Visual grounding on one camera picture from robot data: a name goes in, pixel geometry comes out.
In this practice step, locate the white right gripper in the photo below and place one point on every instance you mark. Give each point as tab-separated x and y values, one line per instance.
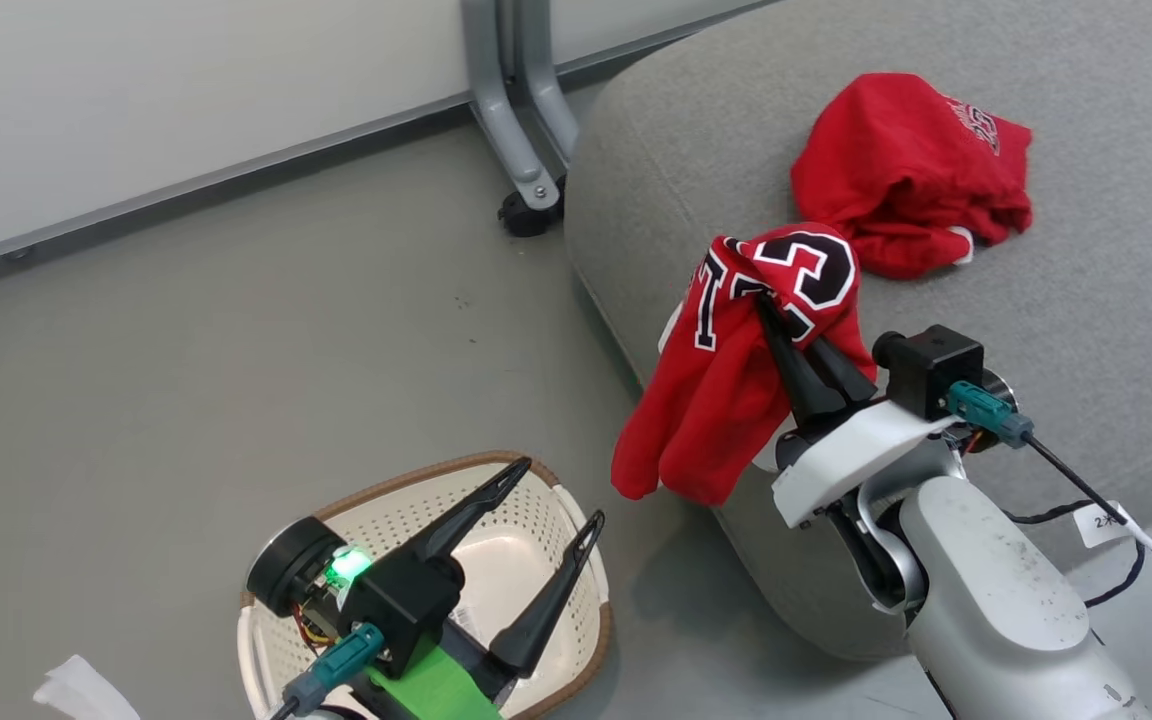
846	455

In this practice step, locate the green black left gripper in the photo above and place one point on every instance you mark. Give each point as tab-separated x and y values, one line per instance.
431	685

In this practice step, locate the red jersey with number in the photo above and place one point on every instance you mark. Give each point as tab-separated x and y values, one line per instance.
716	400

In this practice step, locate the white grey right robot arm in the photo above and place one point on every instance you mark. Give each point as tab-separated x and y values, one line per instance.
996	600

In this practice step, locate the grey fabric sofa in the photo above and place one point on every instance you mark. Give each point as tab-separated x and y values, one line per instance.
1086	300

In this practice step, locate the white perforated laundry basket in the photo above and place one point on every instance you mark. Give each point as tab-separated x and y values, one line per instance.
376	520

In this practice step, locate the round right gripper motor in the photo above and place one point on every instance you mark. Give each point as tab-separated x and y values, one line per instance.
1000	395

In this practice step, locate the black round left gripper motor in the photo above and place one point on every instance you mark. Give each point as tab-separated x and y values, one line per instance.
281	570

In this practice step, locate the red hooded sweatshirt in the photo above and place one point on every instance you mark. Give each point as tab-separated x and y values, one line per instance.
896	160

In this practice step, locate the black caster wheel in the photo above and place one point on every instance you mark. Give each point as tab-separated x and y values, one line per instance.
561	192
524	215

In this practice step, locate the grey metal partition leg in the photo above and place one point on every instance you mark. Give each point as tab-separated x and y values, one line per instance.
546	80
501	110

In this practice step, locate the white crumpled cloth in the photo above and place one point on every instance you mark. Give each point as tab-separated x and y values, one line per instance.
81	692

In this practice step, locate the large white partition panel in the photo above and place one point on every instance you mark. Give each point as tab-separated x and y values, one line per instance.
186	90

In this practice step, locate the small grey panel glide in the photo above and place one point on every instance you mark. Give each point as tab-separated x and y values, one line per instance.
18	253

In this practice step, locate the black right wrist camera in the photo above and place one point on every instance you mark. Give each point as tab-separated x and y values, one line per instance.
936	365

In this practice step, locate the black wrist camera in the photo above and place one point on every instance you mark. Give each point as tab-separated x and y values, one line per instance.
406	605
936	365

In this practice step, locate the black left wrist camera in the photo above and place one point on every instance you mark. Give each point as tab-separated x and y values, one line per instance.
406	605

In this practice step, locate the teal right camera connector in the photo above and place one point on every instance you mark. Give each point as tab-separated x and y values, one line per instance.
986	410

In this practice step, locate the teal camera connector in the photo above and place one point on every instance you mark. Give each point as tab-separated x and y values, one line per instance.
986	410
336	660

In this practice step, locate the teal left camera connector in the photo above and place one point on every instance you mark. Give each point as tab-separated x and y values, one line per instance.
336	660

